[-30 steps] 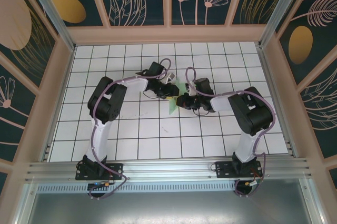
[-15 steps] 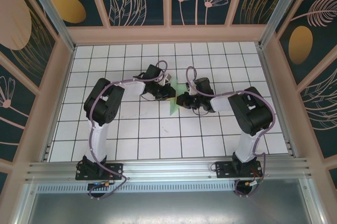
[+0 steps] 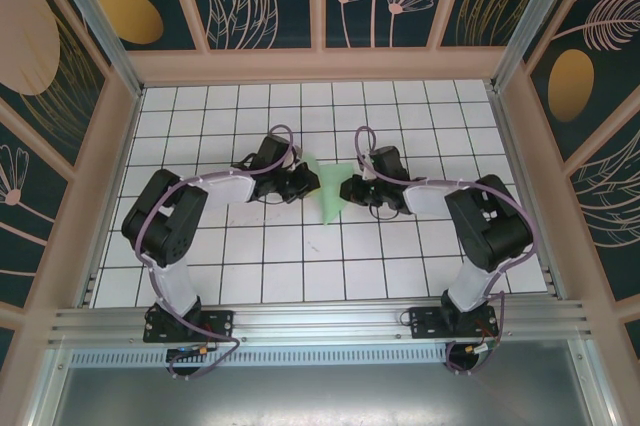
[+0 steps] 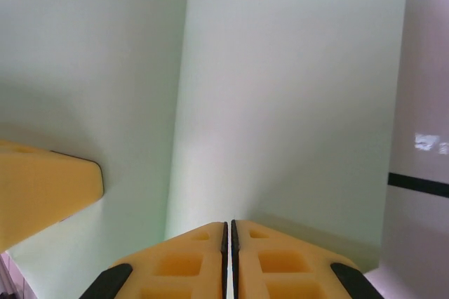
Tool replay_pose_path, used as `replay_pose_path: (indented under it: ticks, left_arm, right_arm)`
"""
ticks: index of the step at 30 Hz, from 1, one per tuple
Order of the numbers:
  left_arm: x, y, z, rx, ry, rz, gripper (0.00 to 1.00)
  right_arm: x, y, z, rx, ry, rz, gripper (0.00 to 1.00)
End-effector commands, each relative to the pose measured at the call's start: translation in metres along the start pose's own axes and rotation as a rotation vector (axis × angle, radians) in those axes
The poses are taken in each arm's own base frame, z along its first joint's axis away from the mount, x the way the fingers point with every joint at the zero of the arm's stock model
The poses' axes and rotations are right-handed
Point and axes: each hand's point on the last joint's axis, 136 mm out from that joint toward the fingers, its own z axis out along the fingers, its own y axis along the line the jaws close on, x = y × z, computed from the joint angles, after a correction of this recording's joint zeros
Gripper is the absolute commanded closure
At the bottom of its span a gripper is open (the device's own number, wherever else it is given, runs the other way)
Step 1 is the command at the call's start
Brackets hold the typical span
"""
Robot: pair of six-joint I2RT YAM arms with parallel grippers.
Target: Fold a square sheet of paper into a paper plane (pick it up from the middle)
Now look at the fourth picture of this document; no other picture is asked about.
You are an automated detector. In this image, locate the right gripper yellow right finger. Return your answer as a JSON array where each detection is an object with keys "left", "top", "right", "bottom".
[{"left": 230, "top": 220, "right": 385, "bottom": 299}]

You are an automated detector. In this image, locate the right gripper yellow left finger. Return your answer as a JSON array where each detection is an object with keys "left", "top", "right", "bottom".
[{"left": 79, "top": 220, "right": 229, "bottom": 299}]

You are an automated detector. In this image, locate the light green paper sheet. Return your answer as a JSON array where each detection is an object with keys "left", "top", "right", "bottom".
[{"left": 0, "top": 0, "right": 411, "bottom": 299}]

